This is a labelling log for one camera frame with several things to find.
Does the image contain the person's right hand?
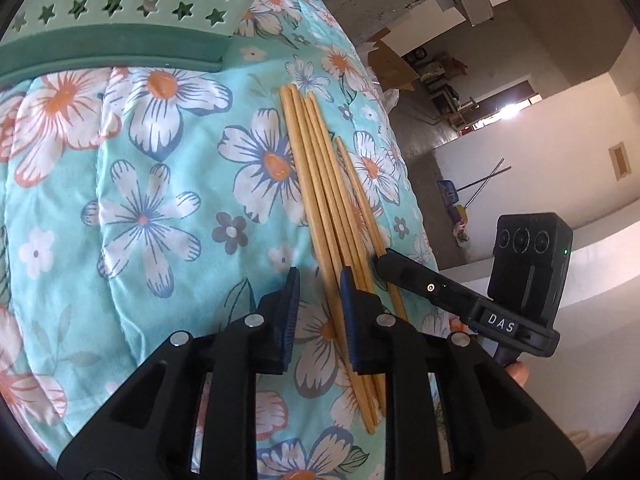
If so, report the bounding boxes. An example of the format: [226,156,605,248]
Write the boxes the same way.
[504,361,530,388]

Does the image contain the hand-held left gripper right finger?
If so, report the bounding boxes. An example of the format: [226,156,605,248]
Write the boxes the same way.
[340,267,587,480]

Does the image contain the green plastic utensil holder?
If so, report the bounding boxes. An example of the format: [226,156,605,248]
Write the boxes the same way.
[0,0,288,88]

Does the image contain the cardboard box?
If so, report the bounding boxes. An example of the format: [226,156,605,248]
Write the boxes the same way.
[367,27,418,91]

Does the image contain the wooden stool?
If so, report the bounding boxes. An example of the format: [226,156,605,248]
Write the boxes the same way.
[435,87,481,131]

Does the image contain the floral turquoise blanket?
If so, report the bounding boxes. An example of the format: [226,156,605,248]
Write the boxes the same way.
[0,0,453,480]

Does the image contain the blue dustpan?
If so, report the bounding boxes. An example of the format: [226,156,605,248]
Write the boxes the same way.
[437,180,461,206]

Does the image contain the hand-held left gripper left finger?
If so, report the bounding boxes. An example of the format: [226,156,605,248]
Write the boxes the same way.
[56,266,302,480]

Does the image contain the metal mop handles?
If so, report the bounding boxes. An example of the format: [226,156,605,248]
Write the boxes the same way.
[457,159,512,208]

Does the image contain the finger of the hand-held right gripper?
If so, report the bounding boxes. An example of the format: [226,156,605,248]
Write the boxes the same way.
[372,249,483,323]

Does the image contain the pile of wooden chopsticks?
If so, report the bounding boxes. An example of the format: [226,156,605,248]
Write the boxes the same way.
[279,84,388,435]

